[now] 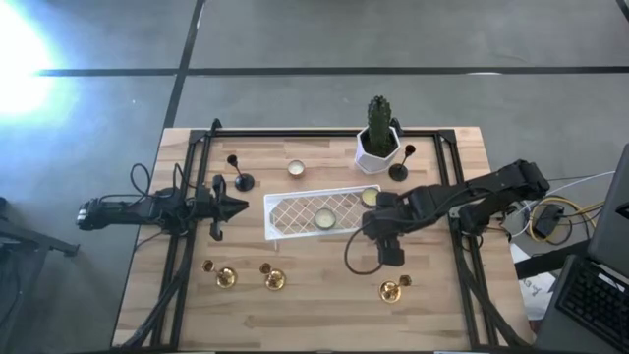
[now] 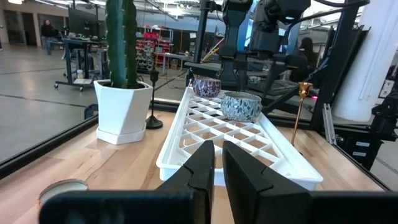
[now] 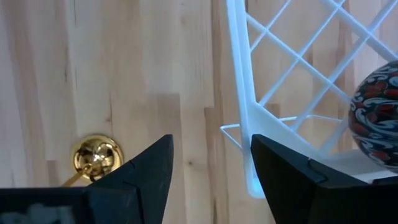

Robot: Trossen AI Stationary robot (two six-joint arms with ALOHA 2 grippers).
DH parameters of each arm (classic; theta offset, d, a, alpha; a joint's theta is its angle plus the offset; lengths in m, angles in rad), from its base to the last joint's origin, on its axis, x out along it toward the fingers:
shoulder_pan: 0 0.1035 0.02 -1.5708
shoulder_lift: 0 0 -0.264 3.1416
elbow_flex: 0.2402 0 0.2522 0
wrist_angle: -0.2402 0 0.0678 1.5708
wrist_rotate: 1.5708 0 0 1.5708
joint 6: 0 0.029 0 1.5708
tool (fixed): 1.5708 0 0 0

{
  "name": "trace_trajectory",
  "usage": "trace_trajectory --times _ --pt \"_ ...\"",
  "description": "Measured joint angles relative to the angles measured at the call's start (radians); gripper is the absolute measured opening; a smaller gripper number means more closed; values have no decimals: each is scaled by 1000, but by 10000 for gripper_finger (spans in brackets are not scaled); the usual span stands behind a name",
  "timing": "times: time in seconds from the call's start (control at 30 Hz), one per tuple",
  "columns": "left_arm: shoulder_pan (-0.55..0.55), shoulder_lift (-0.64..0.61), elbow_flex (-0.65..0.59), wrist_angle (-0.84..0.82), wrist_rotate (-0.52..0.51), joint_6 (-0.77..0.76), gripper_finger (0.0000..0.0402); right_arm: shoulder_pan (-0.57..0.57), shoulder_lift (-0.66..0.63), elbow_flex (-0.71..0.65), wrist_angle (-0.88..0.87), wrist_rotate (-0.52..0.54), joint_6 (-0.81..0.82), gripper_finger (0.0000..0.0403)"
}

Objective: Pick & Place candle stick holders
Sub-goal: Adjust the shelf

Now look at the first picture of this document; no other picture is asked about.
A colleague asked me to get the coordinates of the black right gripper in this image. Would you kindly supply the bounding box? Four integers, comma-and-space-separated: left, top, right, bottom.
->
362, 189, 429, 241

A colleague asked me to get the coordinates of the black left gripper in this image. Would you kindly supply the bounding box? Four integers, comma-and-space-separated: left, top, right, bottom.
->
196, 174, 250, 242

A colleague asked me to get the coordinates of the black candlestick holder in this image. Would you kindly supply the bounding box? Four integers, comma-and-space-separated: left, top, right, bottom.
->
387, 144, 417, 183
226, 153, 256, 193

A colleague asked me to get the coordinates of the gold candlestick holder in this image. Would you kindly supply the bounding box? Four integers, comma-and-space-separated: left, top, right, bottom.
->
200, 259, 239, 290
377, 274, 413, 305
258, 262, 287, 292

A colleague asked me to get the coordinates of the white faceted plant pot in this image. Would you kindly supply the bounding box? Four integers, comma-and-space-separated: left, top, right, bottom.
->
354, 126, 402, 175

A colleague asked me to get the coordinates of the green cactus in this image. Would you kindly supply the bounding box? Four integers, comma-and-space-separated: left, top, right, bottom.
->
367, 94, 393, 154

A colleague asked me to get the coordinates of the black power adapter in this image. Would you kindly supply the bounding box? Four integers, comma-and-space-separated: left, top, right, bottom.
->
533, 204, 566, 240

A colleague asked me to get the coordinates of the white paper sheet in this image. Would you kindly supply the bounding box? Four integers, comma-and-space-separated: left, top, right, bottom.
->
510, 243, 556, 321

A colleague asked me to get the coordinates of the black stand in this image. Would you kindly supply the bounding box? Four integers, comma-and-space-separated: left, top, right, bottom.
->
0, 196, 81, 354

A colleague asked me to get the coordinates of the dark grey laptop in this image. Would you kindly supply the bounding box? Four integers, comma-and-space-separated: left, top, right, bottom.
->
533, 142, 629, 354

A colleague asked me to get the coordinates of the white lattice wire rack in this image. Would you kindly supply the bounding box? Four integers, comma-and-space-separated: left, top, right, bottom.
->
262, 184, 383, 243

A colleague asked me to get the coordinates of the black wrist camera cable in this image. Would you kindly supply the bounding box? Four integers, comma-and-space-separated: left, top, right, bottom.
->
343, 226, 389, 275

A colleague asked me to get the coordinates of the black aluminium table frame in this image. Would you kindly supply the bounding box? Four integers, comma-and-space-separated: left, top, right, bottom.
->
120, 117, 532, 354

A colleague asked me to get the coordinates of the yellow cable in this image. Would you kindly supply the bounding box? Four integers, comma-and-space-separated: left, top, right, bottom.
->
528, 195, 605, 242

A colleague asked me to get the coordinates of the white cable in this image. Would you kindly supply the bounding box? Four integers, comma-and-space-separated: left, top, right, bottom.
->
549, 170, 616, 196

